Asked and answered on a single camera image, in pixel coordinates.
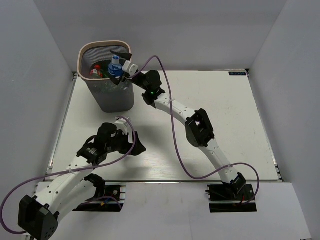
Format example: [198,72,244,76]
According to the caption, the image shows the grey bin with beige rim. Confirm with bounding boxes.
[77,40,134,113]

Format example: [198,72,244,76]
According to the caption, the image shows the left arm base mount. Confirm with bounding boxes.
[73,184,126,213]

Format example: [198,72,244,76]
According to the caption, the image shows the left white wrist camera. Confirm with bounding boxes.
[114,116,132,136]

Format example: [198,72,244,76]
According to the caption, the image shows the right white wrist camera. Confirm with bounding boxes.
[120,60,138,82]

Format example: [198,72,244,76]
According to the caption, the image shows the purple cable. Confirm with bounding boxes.
[0,115,140,235]
[129,55,261,206]

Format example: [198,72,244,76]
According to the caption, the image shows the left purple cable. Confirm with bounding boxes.
[0,115,140,235]

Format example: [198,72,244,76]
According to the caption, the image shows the clear bottle red label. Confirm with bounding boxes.
[89,64,108,79]

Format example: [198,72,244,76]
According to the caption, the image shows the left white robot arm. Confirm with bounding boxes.
[18,116,146,240]

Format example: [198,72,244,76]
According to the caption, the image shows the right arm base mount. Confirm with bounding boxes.
[205,184,258,213]

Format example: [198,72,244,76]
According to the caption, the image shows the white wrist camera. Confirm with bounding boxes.
[120,60,138,82]
[114,116,132,136]

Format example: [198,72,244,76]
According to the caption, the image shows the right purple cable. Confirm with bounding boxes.
[129,55,261,206]

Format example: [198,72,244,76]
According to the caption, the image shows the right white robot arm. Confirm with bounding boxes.
[107,51,247,200]

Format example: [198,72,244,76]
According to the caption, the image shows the blue table corner label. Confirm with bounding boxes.
[229,71,247,76]

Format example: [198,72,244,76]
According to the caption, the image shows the clear bottle blue label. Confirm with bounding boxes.
[108,55,123,77]

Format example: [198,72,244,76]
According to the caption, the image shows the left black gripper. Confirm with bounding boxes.
[106,129,146,156]

